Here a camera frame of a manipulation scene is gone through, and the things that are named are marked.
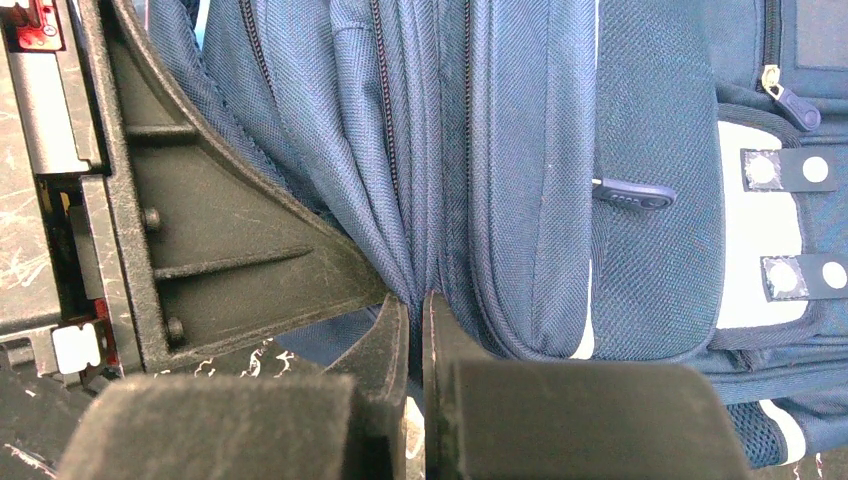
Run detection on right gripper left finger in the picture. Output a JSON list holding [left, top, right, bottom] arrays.
[[56, 294, 411, 480]]

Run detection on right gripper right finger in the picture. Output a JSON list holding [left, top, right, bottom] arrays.
[[422, 292, 750, 479]]

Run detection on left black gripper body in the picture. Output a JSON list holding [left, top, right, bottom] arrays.
[[1, 1, 141, 388]]

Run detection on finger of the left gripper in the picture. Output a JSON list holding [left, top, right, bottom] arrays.
[[99, 1, 387, 371]]

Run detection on navy blue backpack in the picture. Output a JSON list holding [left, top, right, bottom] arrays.
[[147, 1, 847, 468]]

